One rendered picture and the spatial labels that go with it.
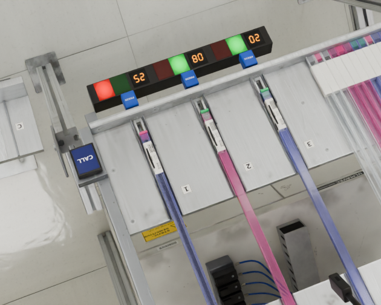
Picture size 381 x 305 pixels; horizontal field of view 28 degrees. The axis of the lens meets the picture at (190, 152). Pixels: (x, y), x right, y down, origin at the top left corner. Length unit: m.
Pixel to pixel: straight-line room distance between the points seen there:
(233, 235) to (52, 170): 0.70
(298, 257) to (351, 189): 0.18
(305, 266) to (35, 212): 0.84
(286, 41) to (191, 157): 0.92
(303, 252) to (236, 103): 0.38
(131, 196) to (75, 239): 0.91
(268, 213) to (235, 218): 0.07
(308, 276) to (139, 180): 0.48
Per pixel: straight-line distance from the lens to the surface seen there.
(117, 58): 2.01
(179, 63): 1.35
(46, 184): 2.07
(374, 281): 1.22
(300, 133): 1.29
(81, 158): 1.22
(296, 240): 1.52
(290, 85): 1.33
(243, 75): 1.31
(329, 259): 1.63
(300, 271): 1.56
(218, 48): 1.37
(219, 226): 1.52
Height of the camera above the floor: 1.95
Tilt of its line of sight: 68 degrees down
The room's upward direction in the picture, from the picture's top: 140 degrees clockwise
